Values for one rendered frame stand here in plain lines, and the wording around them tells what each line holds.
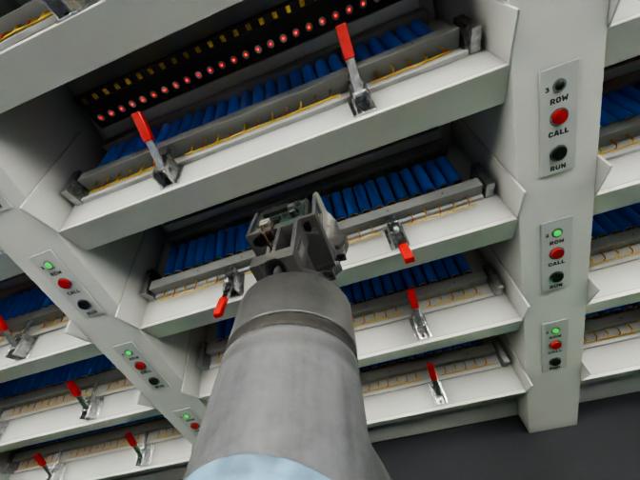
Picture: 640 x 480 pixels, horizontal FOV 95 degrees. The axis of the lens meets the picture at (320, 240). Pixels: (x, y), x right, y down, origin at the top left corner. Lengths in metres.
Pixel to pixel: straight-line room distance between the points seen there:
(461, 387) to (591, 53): 0.57
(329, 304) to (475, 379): 0.56
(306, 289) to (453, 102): 0.29
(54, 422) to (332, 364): 0.83
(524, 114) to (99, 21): 0.47
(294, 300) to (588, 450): 0.75
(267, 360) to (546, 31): 0.41
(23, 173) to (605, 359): 1.00
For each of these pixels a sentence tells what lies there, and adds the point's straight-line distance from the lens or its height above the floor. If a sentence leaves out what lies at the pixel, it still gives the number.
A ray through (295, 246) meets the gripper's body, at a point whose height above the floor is 0.66.
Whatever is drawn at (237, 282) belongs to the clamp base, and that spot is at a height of 0.55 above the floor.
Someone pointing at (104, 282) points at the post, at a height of 0.62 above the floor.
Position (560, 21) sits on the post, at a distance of 0.45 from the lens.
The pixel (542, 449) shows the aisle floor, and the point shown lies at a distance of 0.86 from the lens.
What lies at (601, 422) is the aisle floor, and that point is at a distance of 0.91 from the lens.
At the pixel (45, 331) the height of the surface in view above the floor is 0.55.
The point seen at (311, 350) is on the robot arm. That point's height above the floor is 0.65.
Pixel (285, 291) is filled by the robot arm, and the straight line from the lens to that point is 0.20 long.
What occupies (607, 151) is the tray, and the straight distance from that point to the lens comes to 0.58.
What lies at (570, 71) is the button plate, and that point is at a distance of 0.45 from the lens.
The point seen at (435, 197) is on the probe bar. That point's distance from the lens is 0.47.
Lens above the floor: 0.76
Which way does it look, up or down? 26 degrees down
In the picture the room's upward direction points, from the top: 22 degrees counter-clockwise
